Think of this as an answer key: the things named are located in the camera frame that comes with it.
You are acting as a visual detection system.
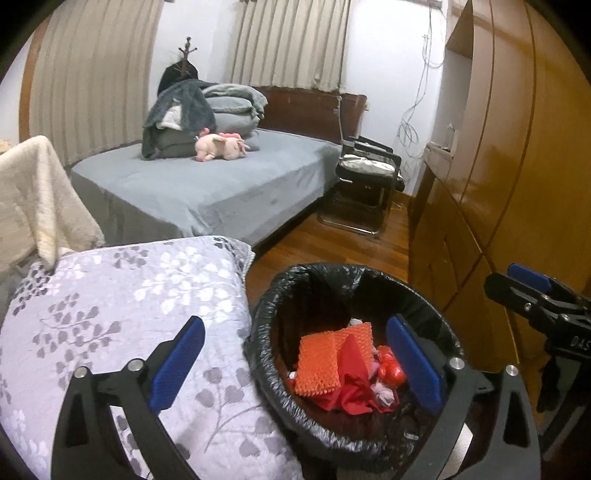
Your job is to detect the red cloth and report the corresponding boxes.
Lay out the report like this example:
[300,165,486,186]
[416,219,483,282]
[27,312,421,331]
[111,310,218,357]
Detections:
[294,335,400,416]

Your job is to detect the orange foam mesh sheet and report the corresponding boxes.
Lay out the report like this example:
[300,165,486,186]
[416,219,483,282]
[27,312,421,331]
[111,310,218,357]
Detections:
[294,332,341,397]

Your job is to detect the red shiny plastic bag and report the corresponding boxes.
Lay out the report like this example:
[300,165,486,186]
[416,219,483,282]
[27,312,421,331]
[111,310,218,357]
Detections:
[378,345,407,388]

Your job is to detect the black-lined trash bin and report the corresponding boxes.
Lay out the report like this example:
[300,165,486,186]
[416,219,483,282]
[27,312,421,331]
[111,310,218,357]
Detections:
[243,263,465,477]

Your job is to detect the grey floral quilted cover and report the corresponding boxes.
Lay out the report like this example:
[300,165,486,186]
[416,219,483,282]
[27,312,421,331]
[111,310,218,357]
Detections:
[1,236,303,479]

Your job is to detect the brown wooden wardrobe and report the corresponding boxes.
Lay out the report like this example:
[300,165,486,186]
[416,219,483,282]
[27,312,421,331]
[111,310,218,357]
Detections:
[410,1,590,370]

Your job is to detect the grey-sheeted bed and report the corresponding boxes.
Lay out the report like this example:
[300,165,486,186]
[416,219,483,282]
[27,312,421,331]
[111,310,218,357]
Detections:
[71,130,341,246]

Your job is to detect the black metal chair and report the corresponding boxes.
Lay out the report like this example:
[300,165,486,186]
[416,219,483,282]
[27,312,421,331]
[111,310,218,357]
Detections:
[318,136,405,236]

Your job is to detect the beige quilted blanket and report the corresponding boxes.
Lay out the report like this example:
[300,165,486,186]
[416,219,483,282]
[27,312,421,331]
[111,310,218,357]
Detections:
[1,135,105,273]

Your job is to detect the pink plush pig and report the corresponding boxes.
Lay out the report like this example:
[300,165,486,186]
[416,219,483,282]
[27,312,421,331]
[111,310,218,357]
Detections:
[194,129,250,162]

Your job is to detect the dark wooden headboard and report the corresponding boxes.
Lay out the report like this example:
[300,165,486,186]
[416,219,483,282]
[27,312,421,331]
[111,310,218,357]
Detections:
[257,87,367,144]

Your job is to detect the pile of grey bedding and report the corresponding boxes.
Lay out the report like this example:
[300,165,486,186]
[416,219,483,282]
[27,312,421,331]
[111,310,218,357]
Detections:
[141,79,269,160]

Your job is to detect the dark wooden coat rack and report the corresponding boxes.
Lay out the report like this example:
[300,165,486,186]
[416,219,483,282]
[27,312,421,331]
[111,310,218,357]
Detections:
[157,37,198,95]

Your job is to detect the left beige curtain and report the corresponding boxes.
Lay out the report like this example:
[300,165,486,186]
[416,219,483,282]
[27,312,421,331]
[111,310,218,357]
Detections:
[29,1,163,166]

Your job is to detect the beige curtain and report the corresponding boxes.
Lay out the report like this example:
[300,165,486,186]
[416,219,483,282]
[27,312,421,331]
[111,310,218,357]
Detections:
[226,0,352,92]
[29,1,163,166]

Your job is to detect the right beige curtain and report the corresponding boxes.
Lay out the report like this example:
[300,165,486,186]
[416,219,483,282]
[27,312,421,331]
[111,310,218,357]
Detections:
[226,0,352,92]

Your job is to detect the white hanging cables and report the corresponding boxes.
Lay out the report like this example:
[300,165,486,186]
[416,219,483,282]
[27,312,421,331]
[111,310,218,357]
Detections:
[396,0,449,161]

